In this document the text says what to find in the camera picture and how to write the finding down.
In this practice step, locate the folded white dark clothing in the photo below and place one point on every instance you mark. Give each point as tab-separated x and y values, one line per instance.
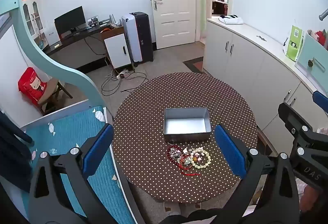
230	20

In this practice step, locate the green white paper bag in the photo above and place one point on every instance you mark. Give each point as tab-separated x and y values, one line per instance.
293	43

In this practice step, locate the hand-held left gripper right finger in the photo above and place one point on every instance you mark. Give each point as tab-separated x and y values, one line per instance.
230	152

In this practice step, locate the white power strip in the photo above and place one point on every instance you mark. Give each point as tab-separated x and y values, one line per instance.
121	75

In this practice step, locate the red stuffed toy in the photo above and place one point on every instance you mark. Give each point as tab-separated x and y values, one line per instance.
320	36

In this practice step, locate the teal quilted blanket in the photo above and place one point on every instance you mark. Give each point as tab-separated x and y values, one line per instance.
71	126

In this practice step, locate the person's right hand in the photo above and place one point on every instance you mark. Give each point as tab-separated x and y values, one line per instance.
308	198

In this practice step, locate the pink oval silver brooch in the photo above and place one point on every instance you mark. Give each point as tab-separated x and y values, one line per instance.
176	153

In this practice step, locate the black computer monitor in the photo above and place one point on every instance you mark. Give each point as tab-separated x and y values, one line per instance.
69	19

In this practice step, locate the black white tower air cooler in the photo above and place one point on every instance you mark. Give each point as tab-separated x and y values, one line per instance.
138	34

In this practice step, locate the light blue chair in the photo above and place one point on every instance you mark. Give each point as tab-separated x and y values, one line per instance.
51	65

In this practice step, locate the dark desk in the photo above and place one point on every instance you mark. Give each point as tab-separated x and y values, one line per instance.
74	39

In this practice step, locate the pale teal board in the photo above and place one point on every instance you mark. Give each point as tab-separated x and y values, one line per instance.
307	57

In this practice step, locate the red printed bag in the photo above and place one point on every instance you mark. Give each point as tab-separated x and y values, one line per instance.
30	85

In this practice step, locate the long white sideboard cabinet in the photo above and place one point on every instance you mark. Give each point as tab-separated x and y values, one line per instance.
243	65

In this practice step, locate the white glass door cupboard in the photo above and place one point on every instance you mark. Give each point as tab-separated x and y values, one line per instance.
32	21

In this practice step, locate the brown polka dot tablecloth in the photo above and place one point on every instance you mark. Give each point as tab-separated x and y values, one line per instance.
143	124

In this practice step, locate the person's dark pants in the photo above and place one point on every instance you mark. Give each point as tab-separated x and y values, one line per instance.
192	217

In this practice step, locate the dark navy cloth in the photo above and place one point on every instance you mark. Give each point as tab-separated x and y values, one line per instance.
12	152

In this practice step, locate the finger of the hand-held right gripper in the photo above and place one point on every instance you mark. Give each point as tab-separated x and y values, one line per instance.
294	116
321	99

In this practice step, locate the small white cabinet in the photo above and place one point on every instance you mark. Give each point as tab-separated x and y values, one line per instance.
116	50

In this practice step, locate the wooden chair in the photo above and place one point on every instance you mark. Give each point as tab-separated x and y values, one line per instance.
55	85

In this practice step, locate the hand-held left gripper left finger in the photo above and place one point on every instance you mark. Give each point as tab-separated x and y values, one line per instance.
98	149

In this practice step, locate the silver metal tin box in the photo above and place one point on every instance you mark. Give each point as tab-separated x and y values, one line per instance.
187	125

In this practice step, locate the white panel door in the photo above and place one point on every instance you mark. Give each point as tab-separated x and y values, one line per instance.
174	9

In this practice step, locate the pale jade pendant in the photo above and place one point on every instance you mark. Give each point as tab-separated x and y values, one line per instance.
188	160

